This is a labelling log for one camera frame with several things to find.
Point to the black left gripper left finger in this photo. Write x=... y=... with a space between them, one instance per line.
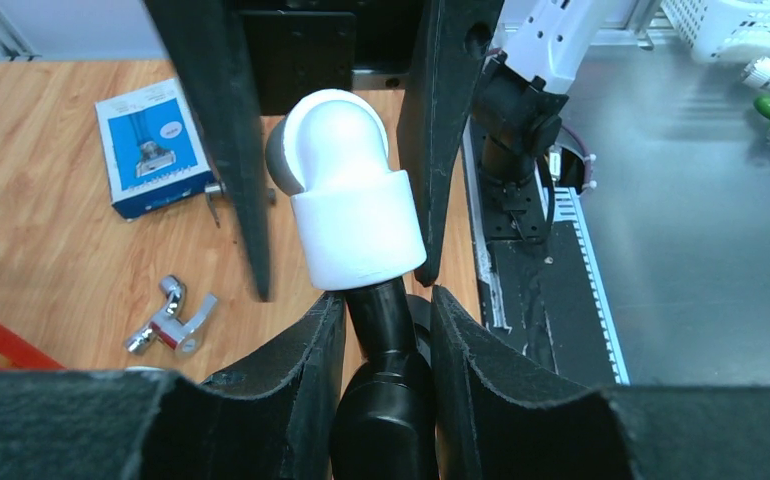
x=266 y=416

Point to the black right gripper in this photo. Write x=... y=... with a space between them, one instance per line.
x=299 y=47

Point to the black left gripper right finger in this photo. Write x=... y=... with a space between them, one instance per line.
x=502 y=416

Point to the white plastic pipe fitting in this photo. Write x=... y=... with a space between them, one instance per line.
x=355 y=216

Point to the white plastic elbow fitting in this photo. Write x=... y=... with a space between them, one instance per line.
x=144 y=369

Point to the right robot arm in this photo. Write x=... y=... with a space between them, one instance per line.
x=524 y=83

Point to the blue white razor box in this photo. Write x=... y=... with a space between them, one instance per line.
x=152 y=149

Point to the white perforated plastic basket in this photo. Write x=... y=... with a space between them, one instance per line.
x=721 y=31

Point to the white slotted cable duct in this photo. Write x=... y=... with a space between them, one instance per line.
x=586 y=344

